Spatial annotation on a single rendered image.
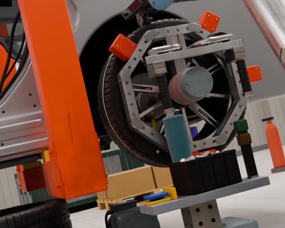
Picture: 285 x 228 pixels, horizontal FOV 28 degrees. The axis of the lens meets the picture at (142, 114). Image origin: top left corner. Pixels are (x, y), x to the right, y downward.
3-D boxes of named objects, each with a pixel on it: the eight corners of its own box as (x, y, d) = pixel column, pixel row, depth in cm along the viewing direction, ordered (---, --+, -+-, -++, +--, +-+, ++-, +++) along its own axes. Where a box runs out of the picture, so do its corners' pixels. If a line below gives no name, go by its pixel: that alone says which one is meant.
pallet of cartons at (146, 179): (169, 190, 788) (162, 161, 791) (202, 187, 715) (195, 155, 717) (93, 211, 731) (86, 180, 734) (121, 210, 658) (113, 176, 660)
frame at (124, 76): (251, 137, 253) (223, 20, 256) (258, 136, 247) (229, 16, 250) (136, 165, 238) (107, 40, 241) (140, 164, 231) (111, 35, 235)
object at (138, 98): (173, 141, 289) (183, 81, 294) (178, 140, 281) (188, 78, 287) (113, 129, 281) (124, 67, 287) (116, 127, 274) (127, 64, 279)
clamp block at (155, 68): (160, 76, 225) (157, 64, 225) (168, 72, 216) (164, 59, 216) (149, 79, 223) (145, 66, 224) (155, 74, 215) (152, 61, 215)
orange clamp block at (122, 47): (133, 49, 245) (116, 37, 243) (138, 45, 237) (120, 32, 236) (125, 62, 243) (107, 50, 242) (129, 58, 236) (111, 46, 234)
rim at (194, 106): (193, 167, 271) (226, 72, 281) (211, 165, 249) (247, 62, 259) (97, 126, 261) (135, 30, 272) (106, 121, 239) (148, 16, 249)
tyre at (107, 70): (202, 188, 271) (245, 64, 285) (221, 188, 248) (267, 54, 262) (74, 135, 258) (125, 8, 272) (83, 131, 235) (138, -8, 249)
